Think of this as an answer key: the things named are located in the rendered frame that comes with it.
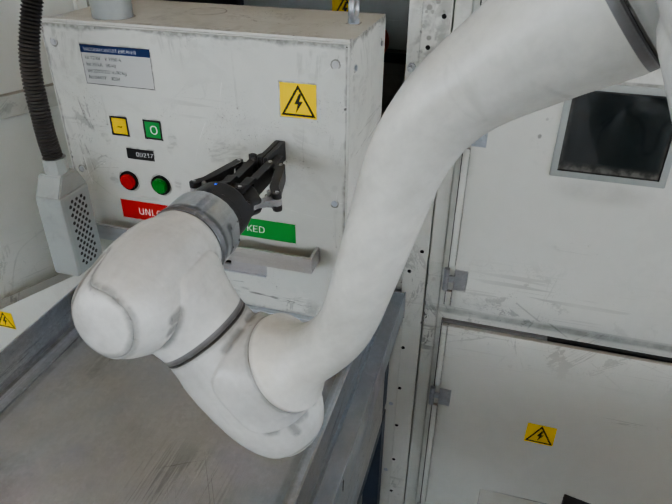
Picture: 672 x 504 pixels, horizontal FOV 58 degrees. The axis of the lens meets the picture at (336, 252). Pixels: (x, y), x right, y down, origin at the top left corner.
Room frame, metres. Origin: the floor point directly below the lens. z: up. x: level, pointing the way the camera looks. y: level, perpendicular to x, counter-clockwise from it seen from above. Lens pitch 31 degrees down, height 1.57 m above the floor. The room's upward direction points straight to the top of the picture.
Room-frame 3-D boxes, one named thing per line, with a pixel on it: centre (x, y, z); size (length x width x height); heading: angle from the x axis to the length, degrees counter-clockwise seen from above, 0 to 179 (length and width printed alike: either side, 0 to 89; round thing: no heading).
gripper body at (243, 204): (0.68, 0.14, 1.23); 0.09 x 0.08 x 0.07; 164
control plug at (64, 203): (0.89, 0.44, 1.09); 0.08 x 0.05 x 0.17; 164
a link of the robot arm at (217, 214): (0.61, 0.16, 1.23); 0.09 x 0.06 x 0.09; 74
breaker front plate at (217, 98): (0.90, 0.22, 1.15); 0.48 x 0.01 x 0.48; 74
